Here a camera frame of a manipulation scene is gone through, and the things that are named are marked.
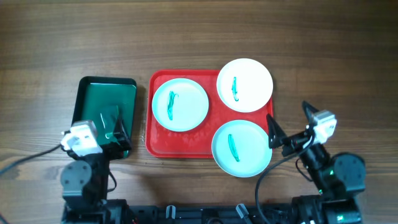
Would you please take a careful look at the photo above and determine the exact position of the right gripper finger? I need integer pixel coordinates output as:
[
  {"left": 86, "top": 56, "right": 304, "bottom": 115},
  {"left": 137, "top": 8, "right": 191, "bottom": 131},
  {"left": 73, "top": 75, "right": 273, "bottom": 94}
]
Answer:
[
  {"left": 266, "top": 114, "right": 288, "bottom": 149},
  {"left": 302, "top": 101, "right": 319, "bottom": 122}
]

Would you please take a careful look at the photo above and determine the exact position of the green scrub sponge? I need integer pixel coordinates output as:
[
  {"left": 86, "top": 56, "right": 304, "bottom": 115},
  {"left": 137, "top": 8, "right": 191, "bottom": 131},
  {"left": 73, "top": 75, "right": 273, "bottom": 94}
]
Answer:
[{"left": 100, "top": 105, "right": 119, "bottom": 140}]

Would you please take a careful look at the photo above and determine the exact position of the white plate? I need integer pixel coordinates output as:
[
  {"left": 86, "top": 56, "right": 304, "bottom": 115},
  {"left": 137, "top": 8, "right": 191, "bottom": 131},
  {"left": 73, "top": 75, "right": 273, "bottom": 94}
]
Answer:
[
  {"left": 152, "top": 78, "right": 210, "bottom": 132},
  {"left": 216, "top": 58, "right": 274, "bottom": 113},
  {"left": 211, "top": 119, "right": 272, "bottom": 178}
]

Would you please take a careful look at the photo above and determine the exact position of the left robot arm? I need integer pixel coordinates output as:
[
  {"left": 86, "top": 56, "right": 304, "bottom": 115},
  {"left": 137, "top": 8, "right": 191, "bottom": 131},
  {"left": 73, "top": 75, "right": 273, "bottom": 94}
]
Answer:
[{"left": 60, "top": 118, "right": 136, "bottom": 223}]

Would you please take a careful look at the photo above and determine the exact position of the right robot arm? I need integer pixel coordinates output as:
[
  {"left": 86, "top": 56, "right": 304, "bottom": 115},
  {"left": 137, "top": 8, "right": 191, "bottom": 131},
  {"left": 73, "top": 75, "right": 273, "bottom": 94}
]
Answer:
[{"left": 267, "top": 101, "right": 366, "bottom": 223}]

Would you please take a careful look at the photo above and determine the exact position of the dark green water tray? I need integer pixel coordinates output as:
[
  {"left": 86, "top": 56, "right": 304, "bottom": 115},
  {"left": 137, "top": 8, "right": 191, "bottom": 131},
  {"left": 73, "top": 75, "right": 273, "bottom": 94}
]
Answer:
[{"left": 72, "top": 77, "right": 137, "bottom": 156}]

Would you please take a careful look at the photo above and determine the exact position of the red plastic tray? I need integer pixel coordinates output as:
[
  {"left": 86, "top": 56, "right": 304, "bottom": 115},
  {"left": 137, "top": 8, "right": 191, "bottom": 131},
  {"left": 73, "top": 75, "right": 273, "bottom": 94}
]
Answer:
[{"left": 145, "top": 70, "right": 274, "bottom": 159}]

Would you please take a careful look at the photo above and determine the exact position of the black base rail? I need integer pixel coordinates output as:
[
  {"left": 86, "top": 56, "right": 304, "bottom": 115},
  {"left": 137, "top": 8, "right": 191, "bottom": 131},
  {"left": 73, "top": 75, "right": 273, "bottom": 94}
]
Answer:
[{"left": 130, "top": 203, "right": 298, "bottom": 224}]

